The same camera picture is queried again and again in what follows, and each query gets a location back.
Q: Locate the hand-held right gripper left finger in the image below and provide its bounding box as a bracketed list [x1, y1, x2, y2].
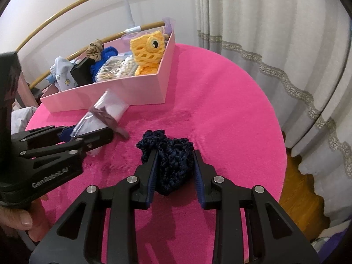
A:
[27, 150, 160, 264]

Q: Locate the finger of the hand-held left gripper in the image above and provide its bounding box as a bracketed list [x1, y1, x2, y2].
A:
[12, 126, 75, 149]
[20, 129, 114, 168]

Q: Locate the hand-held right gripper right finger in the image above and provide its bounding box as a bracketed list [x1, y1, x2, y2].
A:
[192, 150, 321, 264]

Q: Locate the navy crochet scrunchie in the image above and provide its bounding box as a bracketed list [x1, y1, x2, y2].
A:
[136, 130, 194, 196]

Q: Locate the purple elastic band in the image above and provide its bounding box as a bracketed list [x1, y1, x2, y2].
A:
[89, 106, 130, 139]

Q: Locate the clear plastic bag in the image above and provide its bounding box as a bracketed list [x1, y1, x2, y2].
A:
[70, 88, 130, 157]

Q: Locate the pink cardboard box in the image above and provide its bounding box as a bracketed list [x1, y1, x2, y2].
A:
[40, 30, 176, 113]

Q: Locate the printed baby cloth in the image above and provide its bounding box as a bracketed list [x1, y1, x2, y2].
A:
[49, 56, 80, 91]

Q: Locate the cotton swab packet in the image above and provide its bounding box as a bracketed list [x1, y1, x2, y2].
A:
[95, 55, 138, 82]

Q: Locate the royal blue sock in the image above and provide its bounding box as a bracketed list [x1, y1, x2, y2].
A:
[89, 46, 119, 82]

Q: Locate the beige scrunchie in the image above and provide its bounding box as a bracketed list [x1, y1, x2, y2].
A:
[85, 39, 103, 60]

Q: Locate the yellow crochet toy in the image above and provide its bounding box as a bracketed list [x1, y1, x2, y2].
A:
[129, 31, 167, 77]

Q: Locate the person's left hand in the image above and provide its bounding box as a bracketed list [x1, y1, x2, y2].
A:
[0, 194, 51, 242]

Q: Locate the grey duvet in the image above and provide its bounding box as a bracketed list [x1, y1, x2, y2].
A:
[11, 106, 37, 135]

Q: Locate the black rectangular box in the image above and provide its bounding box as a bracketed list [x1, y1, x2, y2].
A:
[70, 58, 92, 86]

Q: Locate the pink tablecloth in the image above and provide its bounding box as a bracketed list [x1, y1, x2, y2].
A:
[25, 43, 286, 264]

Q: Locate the white curtain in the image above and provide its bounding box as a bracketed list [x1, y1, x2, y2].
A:
[192, 0, 352, 226]

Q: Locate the long wooden barre rail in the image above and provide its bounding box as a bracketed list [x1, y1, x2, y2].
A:
[15, 0, 157, 53]

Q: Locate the short wooden barre rail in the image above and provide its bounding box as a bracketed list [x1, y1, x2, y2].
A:
[27, 21, 165, 88]

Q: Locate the white barre post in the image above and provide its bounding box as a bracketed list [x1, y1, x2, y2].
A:
[115, 0, 142, 33]

